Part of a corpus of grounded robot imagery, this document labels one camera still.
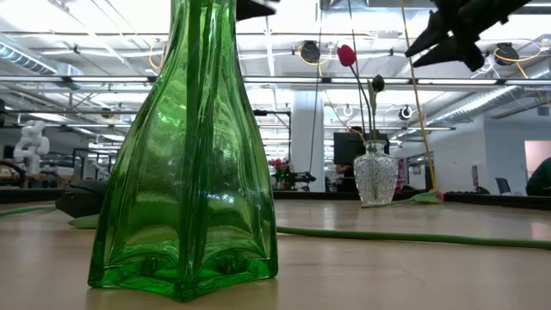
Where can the white robot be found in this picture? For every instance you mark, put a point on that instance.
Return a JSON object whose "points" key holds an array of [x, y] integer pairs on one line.
{"points": [[31, 144]]}

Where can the green glass vase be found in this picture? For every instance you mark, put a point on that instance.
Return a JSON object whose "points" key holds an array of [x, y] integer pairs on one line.
{"points": [[185, 172]]}

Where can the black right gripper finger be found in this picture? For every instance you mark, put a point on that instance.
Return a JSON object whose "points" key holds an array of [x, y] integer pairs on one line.
{"points": [[460, 51], [439, 32]]}

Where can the red flower bouquet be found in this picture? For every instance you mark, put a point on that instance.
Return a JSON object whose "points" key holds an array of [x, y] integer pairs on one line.
{"points": [[277, 164]]}

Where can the black monitor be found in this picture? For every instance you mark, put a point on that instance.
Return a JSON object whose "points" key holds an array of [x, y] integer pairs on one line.
{"points": [[344, 148]]}

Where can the black artificial tulip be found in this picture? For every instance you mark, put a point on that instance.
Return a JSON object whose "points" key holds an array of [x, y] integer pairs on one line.
{"points": [[82, 198], [378, 83]]}

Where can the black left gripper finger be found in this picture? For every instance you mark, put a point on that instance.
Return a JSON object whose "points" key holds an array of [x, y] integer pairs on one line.
{"points": [[251, 8]]}

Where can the black aluminium table frame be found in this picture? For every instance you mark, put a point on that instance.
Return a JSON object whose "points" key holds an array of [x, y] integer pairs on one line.
{"points": [[495, 200]]}

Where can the person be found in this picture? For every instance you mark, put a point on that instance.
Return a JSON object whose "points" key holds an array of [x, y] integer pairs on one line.
{"points": [[346, 178], [540, 178]]}

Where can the black office chair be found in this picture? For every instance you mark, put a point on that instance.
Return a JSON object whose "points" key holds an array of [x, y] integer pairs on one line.
{"points": [[503, 185]]}

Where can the clear cut-glass vase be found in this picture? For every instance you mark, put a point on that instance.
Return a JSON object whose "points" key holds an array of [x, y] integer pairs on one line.
{"points": [[375, 176]]}

